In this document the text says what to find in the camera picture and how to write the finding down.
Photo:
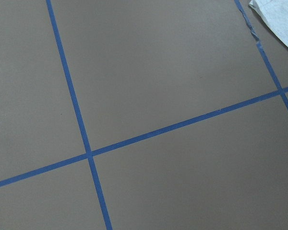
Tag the grey cartoon print t-shirt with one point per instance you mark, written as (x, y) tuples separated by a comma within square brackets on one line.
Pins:
[(274, 13)]

